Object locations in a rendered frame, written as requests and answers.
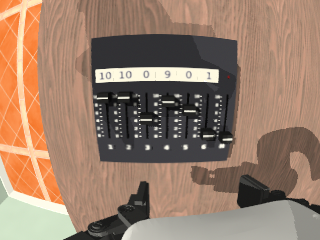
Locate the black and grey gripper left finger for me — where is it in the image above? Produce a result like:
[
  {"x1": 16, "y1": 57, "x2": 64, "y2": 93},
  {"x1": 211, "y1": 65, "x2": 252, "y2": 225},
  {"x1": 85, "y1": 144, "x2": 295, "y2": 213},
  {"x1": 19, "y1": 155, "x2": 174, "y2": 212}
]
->
[{"x1": 63, "y1": 181, "x2": 151, "y2": 240}]

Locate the black lighting desk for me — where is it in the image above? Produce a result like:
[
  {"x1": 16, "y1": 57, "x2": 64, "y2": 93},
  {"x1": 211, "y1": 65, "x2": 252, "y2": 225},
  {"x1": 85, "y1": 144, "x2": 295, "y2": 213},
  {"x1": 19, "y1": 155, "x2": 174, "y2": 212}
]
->
[{"x1": 91, "y1": 34, "x2": 237, "y2": 163}]

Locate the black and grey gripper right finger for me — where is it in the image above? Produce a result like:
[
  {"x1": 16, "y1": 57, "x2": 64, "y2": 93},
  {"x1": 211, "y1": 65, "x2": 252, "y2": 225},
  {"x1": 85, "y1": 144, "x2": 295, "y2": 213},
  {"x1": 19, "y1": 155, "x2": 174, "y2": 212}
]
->
[{"x1": 237, "y1": 174, "x2": 320, "y2": 214}]

